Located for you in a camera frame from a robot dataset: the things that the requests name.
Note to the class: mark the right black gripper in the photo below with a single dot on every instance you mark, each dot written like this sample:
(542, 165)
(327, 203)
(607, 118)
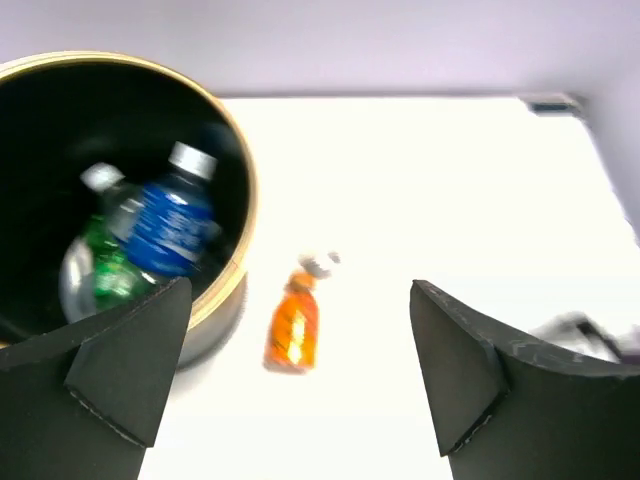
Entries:
(577, 330)

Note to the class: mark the dark green cylindrical bin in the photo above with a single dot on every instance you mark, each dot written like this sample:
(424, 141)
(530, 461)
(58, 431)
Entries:
(61, 113)

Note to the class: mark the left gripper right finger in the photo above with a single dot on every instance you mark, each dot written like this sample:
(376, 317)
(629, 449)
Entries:
(507, 405)

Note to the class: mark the clear bottle dark blue label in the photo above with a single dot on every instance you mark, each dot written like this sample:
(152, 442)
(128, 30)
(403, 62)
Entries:
(175, 221)

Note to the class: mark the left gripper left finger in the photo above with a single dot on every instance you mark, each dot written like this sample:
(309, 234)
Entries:
(85, 401)

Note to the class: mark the orange juice plastic bottle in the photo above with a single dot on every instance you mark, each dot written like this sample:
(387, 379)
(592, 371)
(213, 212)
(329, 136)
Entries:
(292, 337)

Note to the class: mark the clear bottle green-blue label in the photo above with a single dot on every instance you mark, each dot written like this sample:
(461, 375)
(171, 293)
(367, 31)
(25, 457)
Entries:
(119, 201)

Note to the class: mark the aluminium table frame rail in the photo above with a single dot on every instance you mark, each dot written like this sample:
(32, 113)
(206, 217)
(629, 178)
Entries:
(553, 103)

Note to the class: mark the green Sprite plastic bottle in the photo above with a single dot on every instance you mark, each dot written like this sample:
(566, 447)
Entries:
(116, 280)

